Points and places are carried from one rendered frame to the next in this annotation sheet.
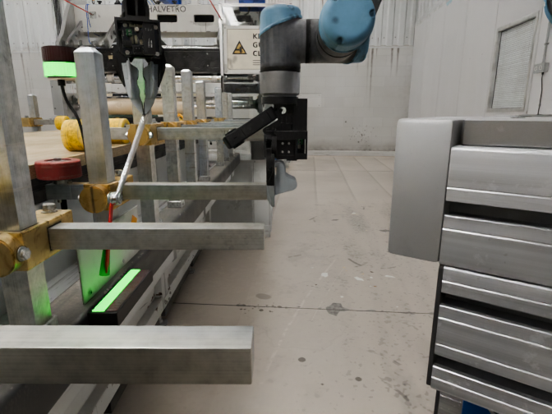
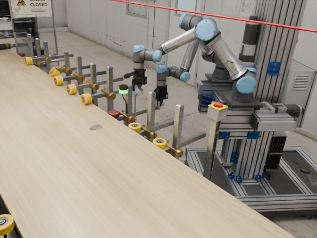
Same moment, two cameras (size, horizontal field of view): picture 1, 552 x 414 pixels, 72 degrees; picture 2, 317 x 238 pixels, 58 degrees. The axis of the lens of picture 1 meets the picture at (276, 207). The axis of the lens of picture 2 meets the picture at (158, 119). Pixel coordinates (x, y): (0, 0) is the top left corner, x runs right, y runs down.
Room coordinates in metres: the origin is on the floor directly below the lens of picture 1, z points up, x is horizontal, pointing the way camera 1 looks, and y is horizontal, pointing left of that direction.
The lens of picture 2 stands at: (-0.81, 1.43, 1.76)
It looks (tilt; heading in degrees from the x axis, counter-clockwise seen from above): 26 degrees down; 318
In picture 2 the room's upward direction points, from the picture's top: 3 degrees clockwise
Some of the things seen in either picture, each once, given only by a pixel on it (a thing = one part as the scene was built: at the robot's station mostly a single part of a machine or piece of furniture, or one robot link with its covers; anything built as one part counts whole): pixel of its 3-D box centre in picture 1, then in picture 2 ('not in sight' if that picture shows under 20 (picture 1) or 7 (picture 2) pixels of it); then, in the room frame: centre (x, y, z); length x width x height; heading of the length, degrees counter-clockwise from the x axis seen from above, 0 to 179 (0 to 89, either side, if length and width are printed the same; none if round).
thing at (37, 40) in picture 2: (225, 131); (39, 59); (2.46, 0.32, 0.88); 0.03 x 0.03 x 0.48; 0
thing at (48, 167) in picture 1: (61, 186); (113, 118); (0.75, 0.43, 0.85); 0.08 x 0.08 x 0.11
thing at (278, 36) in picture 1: (282, 40); (162, 72); (0.75, -0.01, 1.13); 0.09 x 0.08 x 0.11; 88
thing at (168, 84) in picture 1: (172, 145); (94, 91); (1.21, 0.33, 0.90); 0.03 x 0.03 x 0.48; 0
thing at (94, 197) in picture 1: (107, 192); (126, 117); (0.74, 0.33, 0.85); 0.13 x 0.06 x 0.05; 0
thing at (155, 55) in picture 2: not in sight; (153, 55); (0.65, 0.17, 1.31); 0.11 x 0.11 x 0.08; 34
